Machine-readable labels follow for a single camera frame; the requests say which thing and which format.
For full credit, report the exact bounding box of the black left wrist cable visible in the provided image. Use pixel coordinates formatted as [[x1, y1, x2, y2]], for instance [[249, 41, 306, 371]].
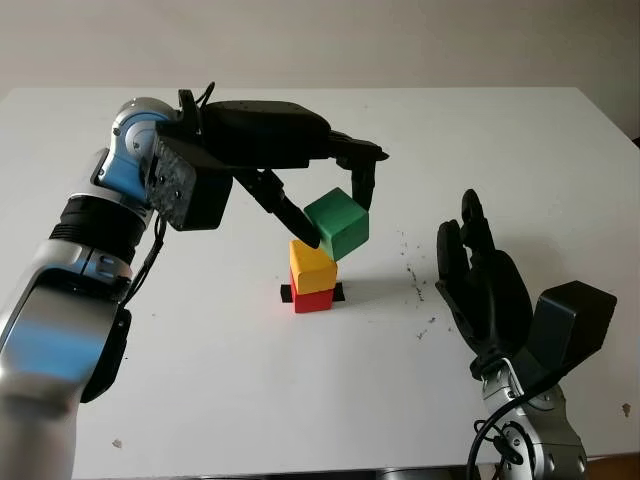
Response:
[[121, 81, 217, 307]]

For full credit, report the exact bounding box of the yellow wooden block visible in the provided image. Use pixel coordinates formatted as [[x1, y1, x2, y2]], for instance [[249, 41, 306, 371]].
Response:
[[289, 239, 339, 295]]

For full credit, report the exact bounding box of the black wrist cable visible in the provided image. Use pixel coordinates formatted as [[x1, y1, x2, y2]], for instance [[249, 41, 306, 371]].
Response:
[[121, 81, 217, 307], [466, 383, 562, 480]]

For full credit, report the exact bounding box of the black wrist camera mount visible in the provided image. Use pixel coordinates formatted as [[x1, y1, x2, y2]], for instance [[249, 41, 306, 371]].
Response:
[[151, 89, 235, 233], [521, 280, 619, 387]]

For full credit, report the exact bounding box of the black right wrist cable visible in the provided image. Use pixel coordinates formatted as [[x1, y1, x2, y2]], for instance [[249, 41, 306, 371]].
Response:
[[466, 383, 562, 480]]

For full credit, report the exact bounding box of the green wooden block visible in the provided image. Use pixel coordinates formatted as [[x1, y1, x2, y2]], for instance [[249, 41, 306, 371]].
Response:
[[303, 186, 371, 263]]

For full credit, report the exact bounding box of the black tape strip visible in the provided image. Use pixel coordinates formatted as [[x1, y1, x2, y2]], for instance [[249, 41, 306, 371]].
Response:
[[279, 281, 347, 305]]

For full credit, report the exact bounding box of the red wooden block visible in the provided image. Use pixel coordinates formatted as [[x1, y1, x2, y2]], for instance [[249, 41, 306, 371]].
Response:
[[289, 264, 335, 315]]

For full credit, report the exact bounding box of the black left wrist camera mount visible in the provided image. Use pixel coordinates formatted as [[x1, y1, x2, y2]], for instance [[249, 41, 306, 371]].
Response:
[[151, 89, 235, 233]]

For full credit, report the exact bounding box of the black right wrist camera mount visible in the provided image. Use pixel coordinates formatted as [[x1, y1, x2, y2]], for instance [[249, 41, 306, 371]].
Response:
[[521, 280, 619, 387]]

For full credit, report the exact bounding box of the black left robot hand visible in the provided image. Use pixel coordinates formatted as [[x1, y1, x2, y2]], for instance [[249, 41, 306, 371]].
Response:
[[201, 99, 391, 251]]

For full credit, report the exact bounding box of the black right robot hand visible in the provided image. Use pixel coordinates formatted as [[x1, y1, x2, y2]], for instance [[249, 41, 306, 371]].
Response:
[[434, 188, 534, 370]]

